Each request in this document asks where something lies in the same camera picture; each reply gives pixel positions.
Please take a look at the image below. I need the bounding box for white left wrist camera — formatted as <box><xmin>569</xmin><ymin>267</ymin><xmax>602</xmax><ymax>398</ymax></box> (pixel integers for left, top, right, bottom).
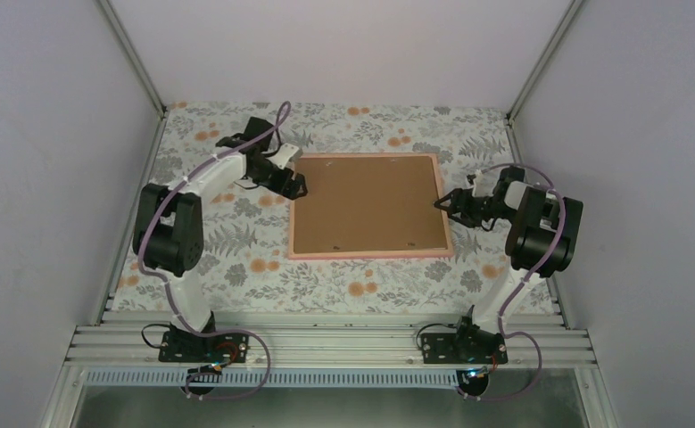
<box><xmin>267</xmin><ymin>143</ymin><xmax>302</xmax><ymax>169</ymax></box>

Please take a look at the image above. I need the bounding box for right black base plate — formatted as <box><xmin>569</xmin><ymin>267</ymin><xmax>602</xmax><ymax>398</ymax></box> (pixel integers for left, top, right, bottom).
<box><xmin>420</xmin><ymin>331</ymin><xmax>509</xmax><ymax>365</ymax></box>

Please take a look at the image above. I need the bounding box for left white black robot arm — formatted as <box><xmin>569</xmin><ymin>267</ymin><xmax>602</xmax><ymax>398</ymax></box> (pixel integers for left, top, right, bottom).
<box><xmin>133</xmin><ymin>117</ymin><xmax>308</xmax><ymax>362</ymax></box>

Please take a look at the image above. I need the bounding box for aluminium mounting rail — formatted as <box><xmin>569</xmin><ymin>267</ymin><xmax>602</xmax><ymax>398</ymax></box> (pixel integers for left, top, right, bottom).
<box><xmin>64</xmin><ymin>311</ymin><xmax>598</xmax><ymax>369</ymax></box>

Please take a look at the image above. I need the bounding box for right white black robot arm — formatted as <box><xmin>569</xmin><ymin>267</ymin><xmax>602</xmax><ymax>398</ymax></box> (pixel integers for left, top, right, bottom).
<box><xmin>418</xmin><ymin>163</ymin><xmax>583</xmax><ymax>363</ymax></box>

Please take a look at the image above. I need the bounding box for pink wooden picture frame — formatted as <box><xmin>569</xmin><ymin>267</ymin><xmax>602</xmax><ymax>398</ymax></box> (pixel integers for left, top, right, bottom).
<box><xmin>287</xmin><ymin>152</ymin><xmax>455</xmax><ymax>261</ymax></box>

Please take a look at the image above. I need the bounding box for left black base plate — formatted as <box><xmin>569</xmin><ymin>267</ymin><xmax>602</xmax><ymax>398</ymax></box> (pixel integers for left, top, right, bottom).
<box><xmin>158</xmin><ymin>330</ymin><xmax>250</xmax><ymax>364</ymax></box>

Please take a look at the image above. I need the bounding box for brown cardboard backing board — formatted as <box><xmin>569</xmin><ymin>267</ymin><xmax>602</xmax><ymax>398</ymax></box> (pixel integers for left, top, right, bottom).
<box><xmin>294</xmin><ymin>155</ymin><xmax>449</xmax><ymax>254</ymax></box>

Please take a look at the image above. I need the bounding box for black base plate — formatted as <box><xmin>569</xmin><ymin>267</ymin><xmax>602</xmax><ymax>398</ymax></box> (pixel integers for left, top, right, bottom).
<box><xmin>158</xmin><ymin>330</ymin><xmax>250</xmax><ymax>364</ymax></box>
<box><xmin>420</xmin><ymin>331</ymin><xmax>509</xmax><ymax>365</ymax></box>

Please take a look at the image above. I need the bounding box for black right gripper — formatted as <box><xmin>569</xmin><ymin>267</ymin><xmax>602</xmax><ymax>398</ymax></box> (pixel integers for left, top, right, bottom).
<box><xmin>434</xmin><ymin>188</ymin><xmax>515</xmax><ymax>228</ymax></box>

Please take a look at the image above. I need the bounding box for grey slotted cable duct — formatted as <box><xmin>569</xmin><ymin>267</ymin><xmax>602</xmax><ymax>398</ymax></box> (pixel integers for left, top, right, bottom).
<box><xmin>83</xmin><ymin>367</ymin><xmax>461</xmax><ymax>389</ymax></box>

